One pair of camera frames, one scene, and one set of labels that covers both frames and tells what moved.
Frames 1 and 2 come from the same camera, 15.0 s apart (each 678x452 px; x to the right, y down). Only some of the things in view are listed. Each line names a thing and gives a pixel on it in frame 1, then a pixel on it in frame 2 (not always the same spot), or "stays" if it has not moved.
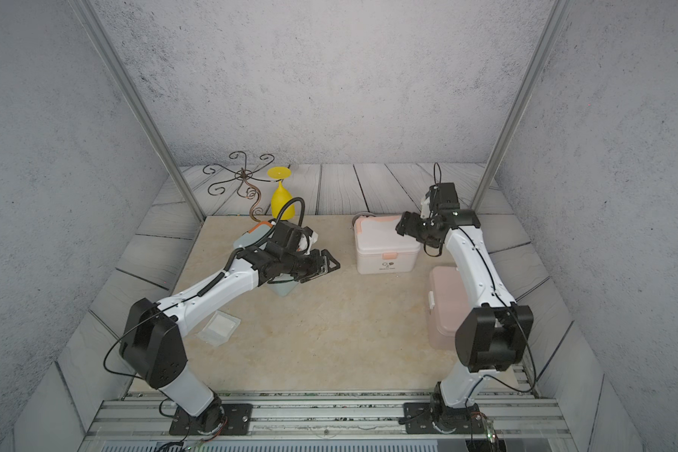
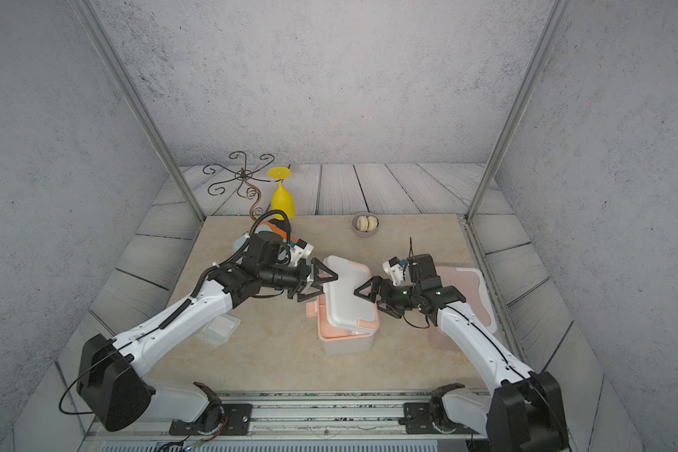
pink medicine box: x=448 y=300 stays
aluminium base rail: x=323 y=421 stays
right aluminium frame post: x=556 y=21 stays
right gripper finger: x=409 y=224 → x=375 y=283
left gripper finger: x=330 y=257 → x=322 y=273
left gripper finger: x=324 y=271 → x=314 y=291
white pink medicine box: x=380 y=249 → x=347 y=322
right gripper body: x=426 y=232 → x=403 y=298
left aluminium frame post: x=131 y=88 stays
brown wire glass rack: x=245 y=188 stays
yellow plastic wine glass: x=281 y=196 stays
